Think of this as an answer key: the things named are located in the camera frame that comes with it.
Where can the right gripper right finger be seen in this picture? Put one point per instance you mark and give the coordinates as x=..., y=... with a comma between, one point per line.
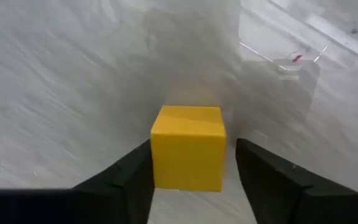
x=269, y=186

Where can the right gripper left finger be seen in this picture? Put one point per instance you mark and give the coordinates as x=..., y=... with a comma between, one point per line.
x=126, y=186

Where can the yellow block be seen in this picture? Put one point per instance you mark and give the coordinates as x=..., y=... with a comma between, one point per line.
x=188, y=149

